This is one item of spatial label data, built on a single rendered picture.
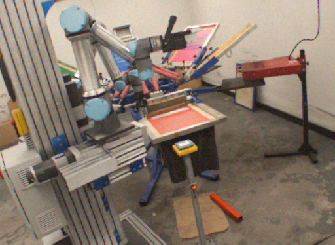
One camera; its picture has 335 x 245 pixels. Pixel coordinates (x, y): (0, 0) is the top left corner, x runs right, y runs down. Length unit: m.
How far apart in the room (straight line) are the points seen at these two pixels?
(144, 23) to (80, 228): 5.40
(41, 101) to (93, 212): 0.76
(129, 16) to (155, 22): 0.60
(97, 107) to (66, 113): 0.33
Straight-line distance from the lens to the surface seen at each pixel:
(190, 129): 2.07
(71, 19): 1.34
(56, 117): 1.65
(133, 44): 1.36
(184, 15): 7.00
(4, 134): 6.57
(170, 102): 2.60
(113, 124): 1.55
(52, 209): 1.77
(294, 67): 3.02
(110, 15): 6.60
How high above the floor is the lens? 1.77
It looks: 19 degrees down
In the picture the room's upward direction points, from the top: 12 degrees counter-clockwise
